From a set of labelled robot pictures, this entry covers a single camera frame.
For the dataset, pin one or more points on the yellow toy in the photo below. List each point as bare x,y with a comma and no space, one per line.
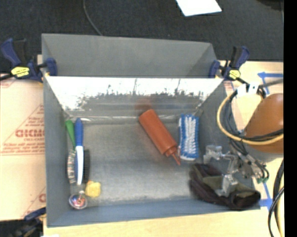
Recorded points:
92,189

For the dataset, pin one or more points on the red-brown squeeze bottle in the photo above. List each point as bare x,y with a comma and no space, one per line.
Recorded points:
158,132

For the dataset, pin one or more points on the blue and white scrub brush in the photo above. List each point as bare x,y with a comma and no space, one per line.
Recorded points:
189,137

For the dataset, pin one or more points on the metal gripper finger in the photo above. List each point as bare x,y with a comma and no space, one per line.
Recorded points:
213,153
226,184

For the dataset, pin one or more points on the grey metal bin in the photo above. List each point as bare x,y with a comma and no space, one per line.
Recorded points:
133,174

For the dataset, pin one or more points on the cardboard board with red print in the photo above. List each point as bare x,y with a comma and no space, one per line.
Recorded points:
19,157

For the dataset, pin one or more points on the dark cloth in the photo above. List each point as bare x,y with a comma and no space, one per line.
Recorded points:
205,186

